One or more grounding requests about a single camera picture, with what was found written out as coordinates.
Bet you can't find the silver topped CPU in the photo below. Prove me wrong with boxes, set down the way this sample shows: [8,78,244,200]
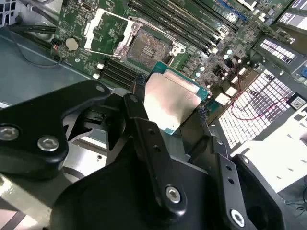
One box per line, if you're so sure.
[143,61,212,136]

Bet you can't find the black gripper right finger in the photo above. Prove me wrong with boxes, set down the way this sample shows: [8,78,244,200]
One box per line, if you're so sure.
[197,106,287,230]

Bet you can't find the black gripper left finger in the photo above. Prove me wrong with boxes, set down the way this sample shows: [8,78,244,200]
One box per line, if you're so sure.
[0,74,188,218]

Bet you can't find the metal socket cover frame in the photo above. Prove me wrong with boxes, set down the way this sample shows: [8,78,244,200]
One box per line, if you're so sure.
[83,8,136,59]

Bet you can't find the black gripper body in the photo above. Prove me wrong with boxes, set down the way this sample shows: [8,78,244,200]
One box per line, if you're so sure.
[49,157,224,230]

